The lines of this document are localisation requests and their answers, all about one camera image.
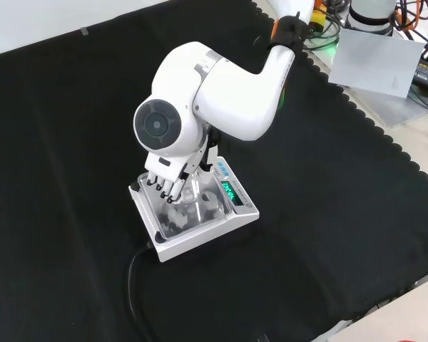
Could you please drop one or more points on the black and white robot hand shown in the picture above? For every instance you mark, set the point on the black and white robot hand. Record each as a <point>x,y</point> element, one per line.
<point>164,167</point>

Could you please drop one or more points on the clear glass beaker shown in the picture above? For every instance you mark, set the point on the clear glass beaker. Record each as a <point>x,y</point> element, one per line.
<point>194,194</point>

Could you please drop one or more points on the white electronic balance, steel pan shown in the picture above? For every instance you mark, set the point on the white electronic balance, steel pan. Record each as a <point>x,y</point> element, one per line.
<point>242,213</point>

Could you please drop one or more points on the grey tape piece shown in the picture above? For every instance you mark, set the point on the grey tape piece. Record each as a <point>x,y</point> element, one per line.
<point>85,31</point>

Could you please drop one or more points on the black cloth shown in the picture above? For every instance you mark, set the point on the black cloth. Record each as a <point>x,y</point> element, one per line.
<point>342,221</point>

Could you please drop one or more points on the yellow stop button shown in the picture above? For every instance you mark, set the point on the yellow stop button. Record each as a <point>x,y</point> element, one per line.
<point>319,18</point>

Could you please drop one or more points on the pale grey board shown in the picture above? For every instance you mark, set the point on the pale grey board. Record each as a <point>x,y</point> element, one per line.
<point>372,60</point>

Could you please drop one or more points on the white cylinder with black band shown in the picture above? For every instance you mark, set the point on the white cylinder with black band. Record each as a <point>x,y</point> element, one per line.
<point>369,16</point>

